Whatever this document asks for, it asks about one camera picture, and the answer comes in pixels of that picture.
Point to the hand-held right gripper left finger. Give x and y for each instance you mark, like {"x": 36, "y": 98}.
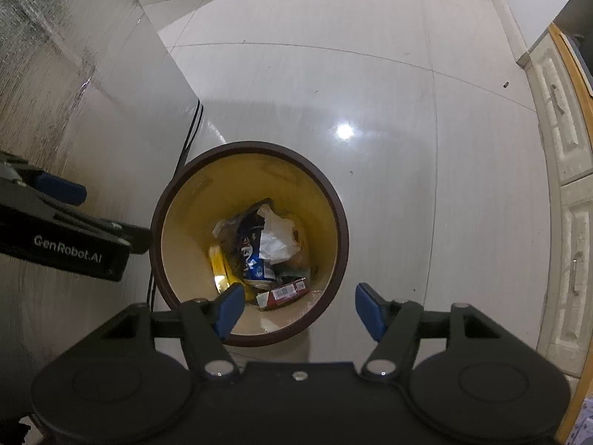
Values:
{"x": 230, "y": 310}

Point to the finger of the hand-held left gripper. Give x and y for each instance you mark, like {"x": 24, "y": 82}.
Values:
{"x": 134, "y": 236}
{"x": 60, "y": 187}

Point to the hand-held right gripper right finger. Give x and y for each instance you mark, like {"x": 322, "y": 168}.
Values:
{"x": 369, "y": 310}

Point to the yellow packet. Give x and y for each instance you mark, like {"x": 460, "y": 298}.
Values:
{"x": 220, "y": 269}

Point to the red carton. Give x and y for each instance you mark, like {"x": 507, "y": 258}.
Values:
{"x": 285, "y": 293}

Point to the dark blue snack bag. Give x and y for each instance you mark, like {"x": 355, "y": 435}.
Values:
{"x": 248, "y": 250}

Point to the brown yellow round bin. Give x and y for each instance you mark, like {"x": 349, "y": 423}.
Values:
{"x": 194, "y": 194}

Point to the white plastic bag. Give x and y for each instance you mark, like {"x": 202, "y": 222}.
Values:
{"x": 278, "y": 236}

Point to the silver foil-covered appliance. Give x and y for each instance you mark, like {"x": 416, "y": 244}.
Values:
{"x": 60, "y": 102}

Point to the patterned white paper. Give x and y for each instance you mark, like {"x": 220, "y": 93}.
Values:
{"x": 583, "y": 422}

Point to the white kitchen cabinet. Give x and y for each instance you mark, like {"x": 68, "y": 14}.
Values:
{"x": 570, "y": 171}

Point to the wooden countertop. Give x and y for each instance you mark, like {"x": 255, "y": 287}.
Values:
{"x": 574, "y": 60}

